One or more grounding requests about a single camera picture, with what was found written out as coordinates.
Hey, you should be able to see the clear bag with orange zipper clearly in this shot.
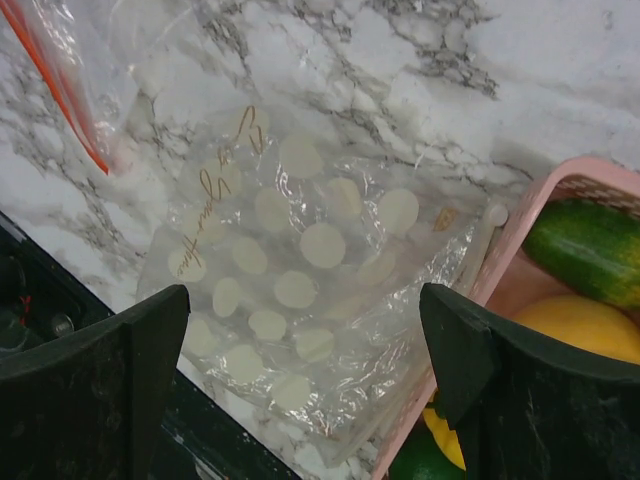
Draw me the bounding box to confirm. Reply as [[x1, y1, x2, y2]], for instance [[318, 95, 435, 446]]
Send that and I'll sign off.
[[1, 1, 150, 173]]

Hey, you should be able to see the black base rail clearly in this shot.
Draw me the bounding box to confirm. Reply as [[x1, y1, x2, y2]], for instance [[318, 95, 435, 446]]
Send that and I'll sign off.
[[1, 218, 294, 479]]

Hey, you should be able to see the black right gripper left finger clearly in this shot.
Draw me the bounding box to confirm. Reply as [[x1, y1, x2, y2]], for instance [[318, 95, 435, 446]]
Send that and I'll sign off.
[[1, 285, 190, 479]]

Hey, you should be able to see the yellow bell pepper toy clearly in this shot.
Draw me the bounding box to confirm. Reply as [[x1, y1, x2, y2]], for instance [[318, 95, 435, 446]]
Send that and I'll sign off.
[[422, 390, 466, 471]]

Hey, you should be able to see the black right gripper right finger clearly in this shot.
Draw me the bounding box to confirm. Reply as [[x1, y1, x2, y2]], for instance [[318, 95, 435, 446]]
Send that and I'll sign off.
[[419, 283, 639, 479]]

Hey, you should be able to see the green yellow cucumber toy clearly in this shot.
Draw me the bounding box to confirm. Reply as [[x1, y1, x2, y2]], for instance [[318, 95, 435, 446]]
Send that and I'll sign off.
[[522, 198, 639, 311]]

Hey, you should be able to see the pink plastic basket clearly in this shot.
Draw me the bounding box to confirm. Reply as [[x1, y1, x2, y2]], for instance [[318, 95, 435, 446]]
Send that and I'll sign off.
[[372, 155, 640, 480]]

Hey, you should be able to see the green lime toy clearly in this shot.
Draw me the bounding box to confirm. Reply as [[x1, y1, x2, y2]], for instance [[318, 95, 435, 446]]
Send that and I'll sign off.
[[388, 429, 466, 480]]

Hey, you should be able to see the clear polka dot zip bag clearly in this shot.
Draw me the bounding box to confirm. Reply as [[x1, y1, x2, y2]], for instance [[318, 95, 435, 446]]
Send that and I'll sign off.
[[136, 105, 481, 465]]

